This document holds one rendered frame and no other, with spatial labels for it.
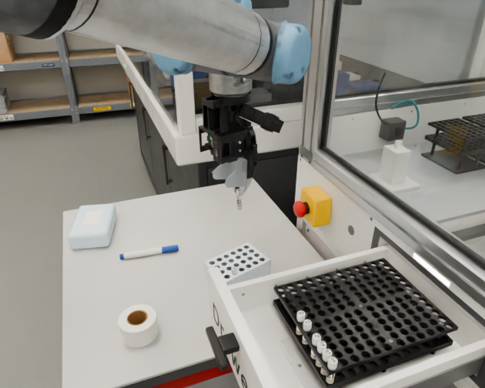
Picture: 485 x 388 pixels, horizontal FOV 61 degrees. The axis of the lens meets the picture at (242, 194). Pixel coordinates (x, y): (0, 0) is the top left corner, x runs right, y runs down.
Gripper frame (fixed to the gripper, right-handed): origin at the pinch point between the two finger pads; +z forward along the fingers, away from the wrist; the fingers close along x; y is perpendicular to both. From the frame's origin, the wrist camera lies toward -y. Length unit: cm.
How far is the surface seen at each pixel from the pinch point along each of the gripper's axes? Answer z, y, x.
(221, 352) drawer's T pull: 5.8, 23.9, 26.9
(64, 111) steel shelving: 85, -50, -346
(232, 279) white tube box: 17.7, 6.4, 5.2
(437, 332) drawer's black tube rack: 7.2, -4.1, 42.4
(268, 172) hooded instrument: 27, -43, -41
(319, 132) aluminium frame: -5.6, -23.5, -1.4
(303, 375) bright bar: 12.3, 13.7, 33.1
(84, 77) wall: 67, -86, -386
